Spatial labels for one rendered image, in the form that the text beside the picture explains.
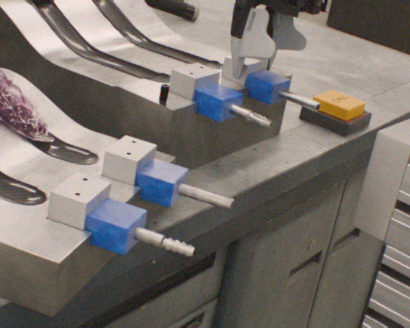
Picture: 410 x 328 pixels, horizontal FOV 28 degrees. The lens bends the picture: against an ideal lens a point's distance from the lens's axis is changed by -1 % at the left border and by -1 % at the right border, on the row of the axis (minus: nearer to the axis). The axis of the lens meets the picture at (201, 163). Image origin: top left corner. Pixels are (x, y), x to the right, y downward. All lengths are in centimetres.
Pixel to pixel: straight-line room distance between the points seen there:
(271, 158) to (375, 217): 39
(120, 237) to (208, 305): 48
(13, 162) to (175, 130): 21
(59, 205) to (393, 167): 29
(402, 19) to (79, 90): 416
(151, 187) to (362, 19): 442
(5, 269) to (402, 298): 33
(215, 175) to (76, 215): 31
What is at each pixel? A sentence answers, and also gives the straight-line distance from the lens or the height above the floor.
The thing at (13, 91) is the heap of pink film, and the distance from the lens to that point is 89.
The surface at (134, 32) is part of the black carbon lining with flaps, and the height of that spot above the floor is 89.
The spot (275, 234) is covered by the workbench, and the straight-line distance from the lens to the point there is 127.
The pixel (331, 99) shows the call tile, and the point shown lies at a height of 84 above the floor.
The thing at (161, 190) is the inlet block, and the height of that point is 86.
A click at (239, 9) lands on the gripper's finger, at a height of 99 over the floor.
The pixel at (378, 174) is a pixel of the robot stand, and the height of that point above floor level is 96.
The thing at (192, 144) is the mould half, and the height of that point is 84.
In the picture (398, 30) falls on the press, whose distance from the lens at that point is 510.
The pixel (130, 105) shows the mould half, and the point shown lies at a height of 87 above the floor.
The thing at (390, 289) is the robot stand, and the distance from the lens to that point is 72.
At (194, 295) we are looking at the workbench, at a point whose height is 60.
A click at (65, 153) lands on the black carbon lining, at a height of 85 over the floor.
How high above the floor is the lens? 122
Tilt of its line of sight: 24 degrees down
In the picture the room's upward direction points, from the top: 11 degrees clockwise
